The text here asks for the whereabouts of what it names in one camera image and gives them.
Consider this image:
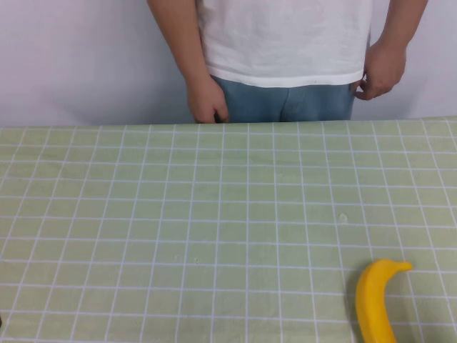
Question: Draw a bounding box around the person's right hand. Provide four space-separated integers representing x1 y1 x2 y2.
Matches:
185 74 231 124

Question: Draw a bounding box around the person's left hand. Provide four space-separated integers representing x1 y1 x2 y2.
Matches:
355 39 408 101

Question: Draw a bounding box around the yellow banana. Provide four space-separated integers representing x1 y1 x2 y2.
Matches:
355 259 414 343

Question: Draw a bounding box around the person's right forearm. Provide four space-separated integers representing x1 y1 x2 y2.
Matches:
147 0 212 83

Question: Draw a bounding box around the white t-shirt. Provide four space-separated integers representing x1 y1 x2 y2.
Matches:
194 0 375 89

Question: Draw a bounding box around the green checked tablecloth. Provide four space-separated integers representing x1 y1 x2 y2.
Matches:
0 116 457 343

